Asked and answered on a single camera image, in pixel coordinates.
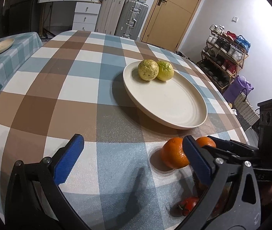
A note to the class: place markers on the orange fruit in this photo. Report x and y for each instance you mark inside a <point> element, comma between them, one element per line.
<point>205,141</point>
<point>172,154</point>

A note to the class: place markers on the red tomato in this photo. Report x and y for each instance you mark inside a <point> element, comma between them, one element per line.
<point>187,205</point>

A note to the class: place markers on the purple bag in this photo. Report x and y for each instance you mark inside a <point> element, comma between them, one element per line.
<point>240,84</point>

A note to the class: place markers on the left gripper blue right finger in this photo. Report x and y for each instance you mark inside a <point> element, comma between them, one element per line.
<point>245,212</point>

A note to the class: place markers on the small cream plate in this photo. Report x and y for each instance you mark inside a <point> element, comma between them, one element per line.
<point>6,44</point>

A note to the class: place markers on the person's right hand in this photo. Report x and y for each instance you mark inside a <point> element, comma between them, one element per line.
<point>265,190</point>

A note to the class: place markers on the yellow-green guava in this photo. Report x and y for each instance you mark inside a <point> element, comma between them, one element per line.
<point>166,71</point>

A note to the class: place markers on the bumpy yellow guava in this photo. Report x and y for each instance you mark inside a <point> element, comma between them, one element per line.
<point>148,70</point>

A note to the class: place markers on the wicker basket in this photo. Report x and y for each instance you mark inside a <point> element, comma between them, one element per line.
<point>244,108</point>

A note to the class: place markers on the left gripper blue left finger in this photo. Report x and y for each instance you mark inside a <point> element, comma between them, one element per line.
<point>34,199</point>

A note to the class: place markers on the beige suitcase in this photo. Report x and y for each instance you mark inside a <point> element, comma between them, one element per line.
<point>109,16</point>

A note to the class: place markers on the silver suitcase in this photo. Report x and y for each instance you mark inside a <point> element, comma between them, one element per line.
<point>131,19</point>

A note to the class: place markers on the wooden door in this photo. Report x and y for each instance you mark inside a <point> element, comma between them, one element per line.
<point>168,21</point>

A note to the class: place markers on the large cream plate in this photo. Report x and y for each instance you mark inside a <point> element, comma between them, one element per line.
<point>175,103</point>

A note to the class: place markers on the white drawer desk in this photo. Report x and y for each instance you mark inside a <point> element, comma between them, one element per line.
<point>71,14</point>

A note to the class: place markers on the wooden shoe rack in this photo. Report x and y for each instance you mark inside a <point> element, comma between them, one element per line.
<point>223,56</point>

